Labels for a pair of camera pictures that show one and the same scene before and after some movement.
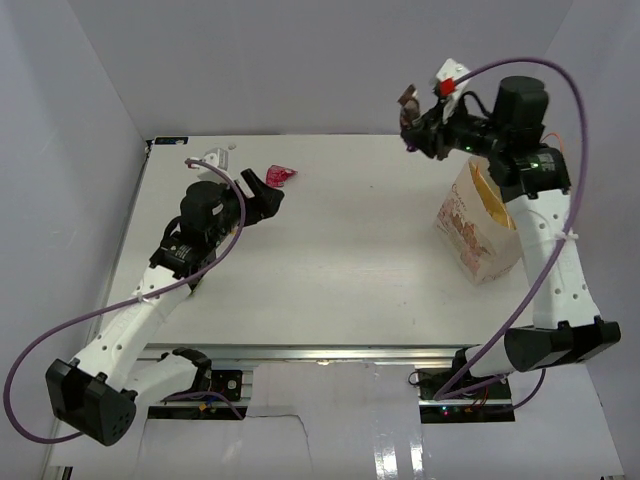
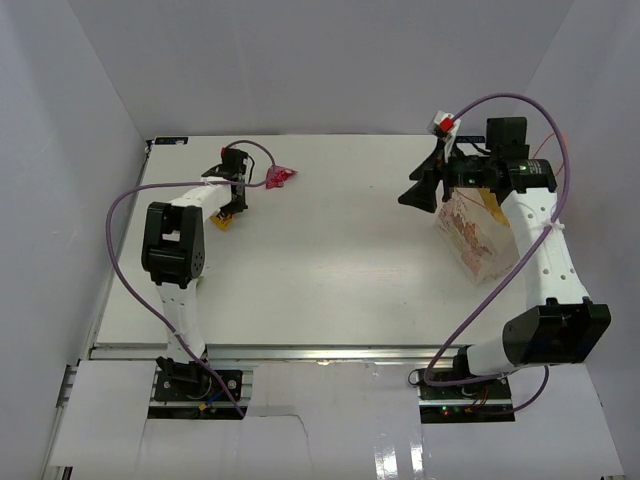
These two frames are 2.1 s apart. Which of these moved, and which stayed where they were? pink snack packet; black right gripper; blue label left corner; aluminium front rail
Moved: black right gripper
Stayed: pink snack packet; aluminium front rail; blue label left corner
